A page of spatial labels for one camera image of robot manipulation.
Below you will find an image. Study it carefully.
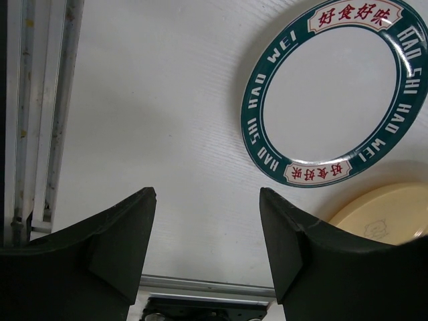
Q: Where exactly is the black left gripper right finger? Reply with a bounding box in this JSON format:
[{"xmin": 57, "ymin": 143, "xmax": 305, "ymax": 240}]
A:
[{"xmin": 259, "ymin": 188, "xmax": 427, "ymax": 320}]

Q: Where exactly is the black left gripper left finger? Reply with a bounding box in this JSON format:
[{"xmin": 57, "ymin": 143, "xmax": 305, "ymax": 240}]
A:
[{"xmin": 1, "ymin": 187, "xmax": 156, "ymax": 320}]

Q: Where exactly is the yellow plate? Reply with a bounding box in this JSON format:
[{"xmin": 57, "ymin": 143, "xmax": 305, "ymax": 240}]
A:
[{"xmin": 330, "ymin": 183, "xmax": 427, "ymax": 245}]

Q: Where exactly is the white plate dark patterned rim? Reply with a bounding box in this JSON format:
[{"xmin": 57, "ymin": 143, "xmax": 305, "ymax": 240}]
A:
[{"xmin": 241, "ymin": 1, "xmax": 427, "ymax": 188}]

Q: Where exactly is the aluminium rail left side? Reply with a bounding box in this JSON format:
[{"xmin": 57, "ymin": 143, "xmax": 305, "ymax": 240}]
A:
[{"xmin": 1, "ymin": 1, "xmax": 84, "ymax": 247}]

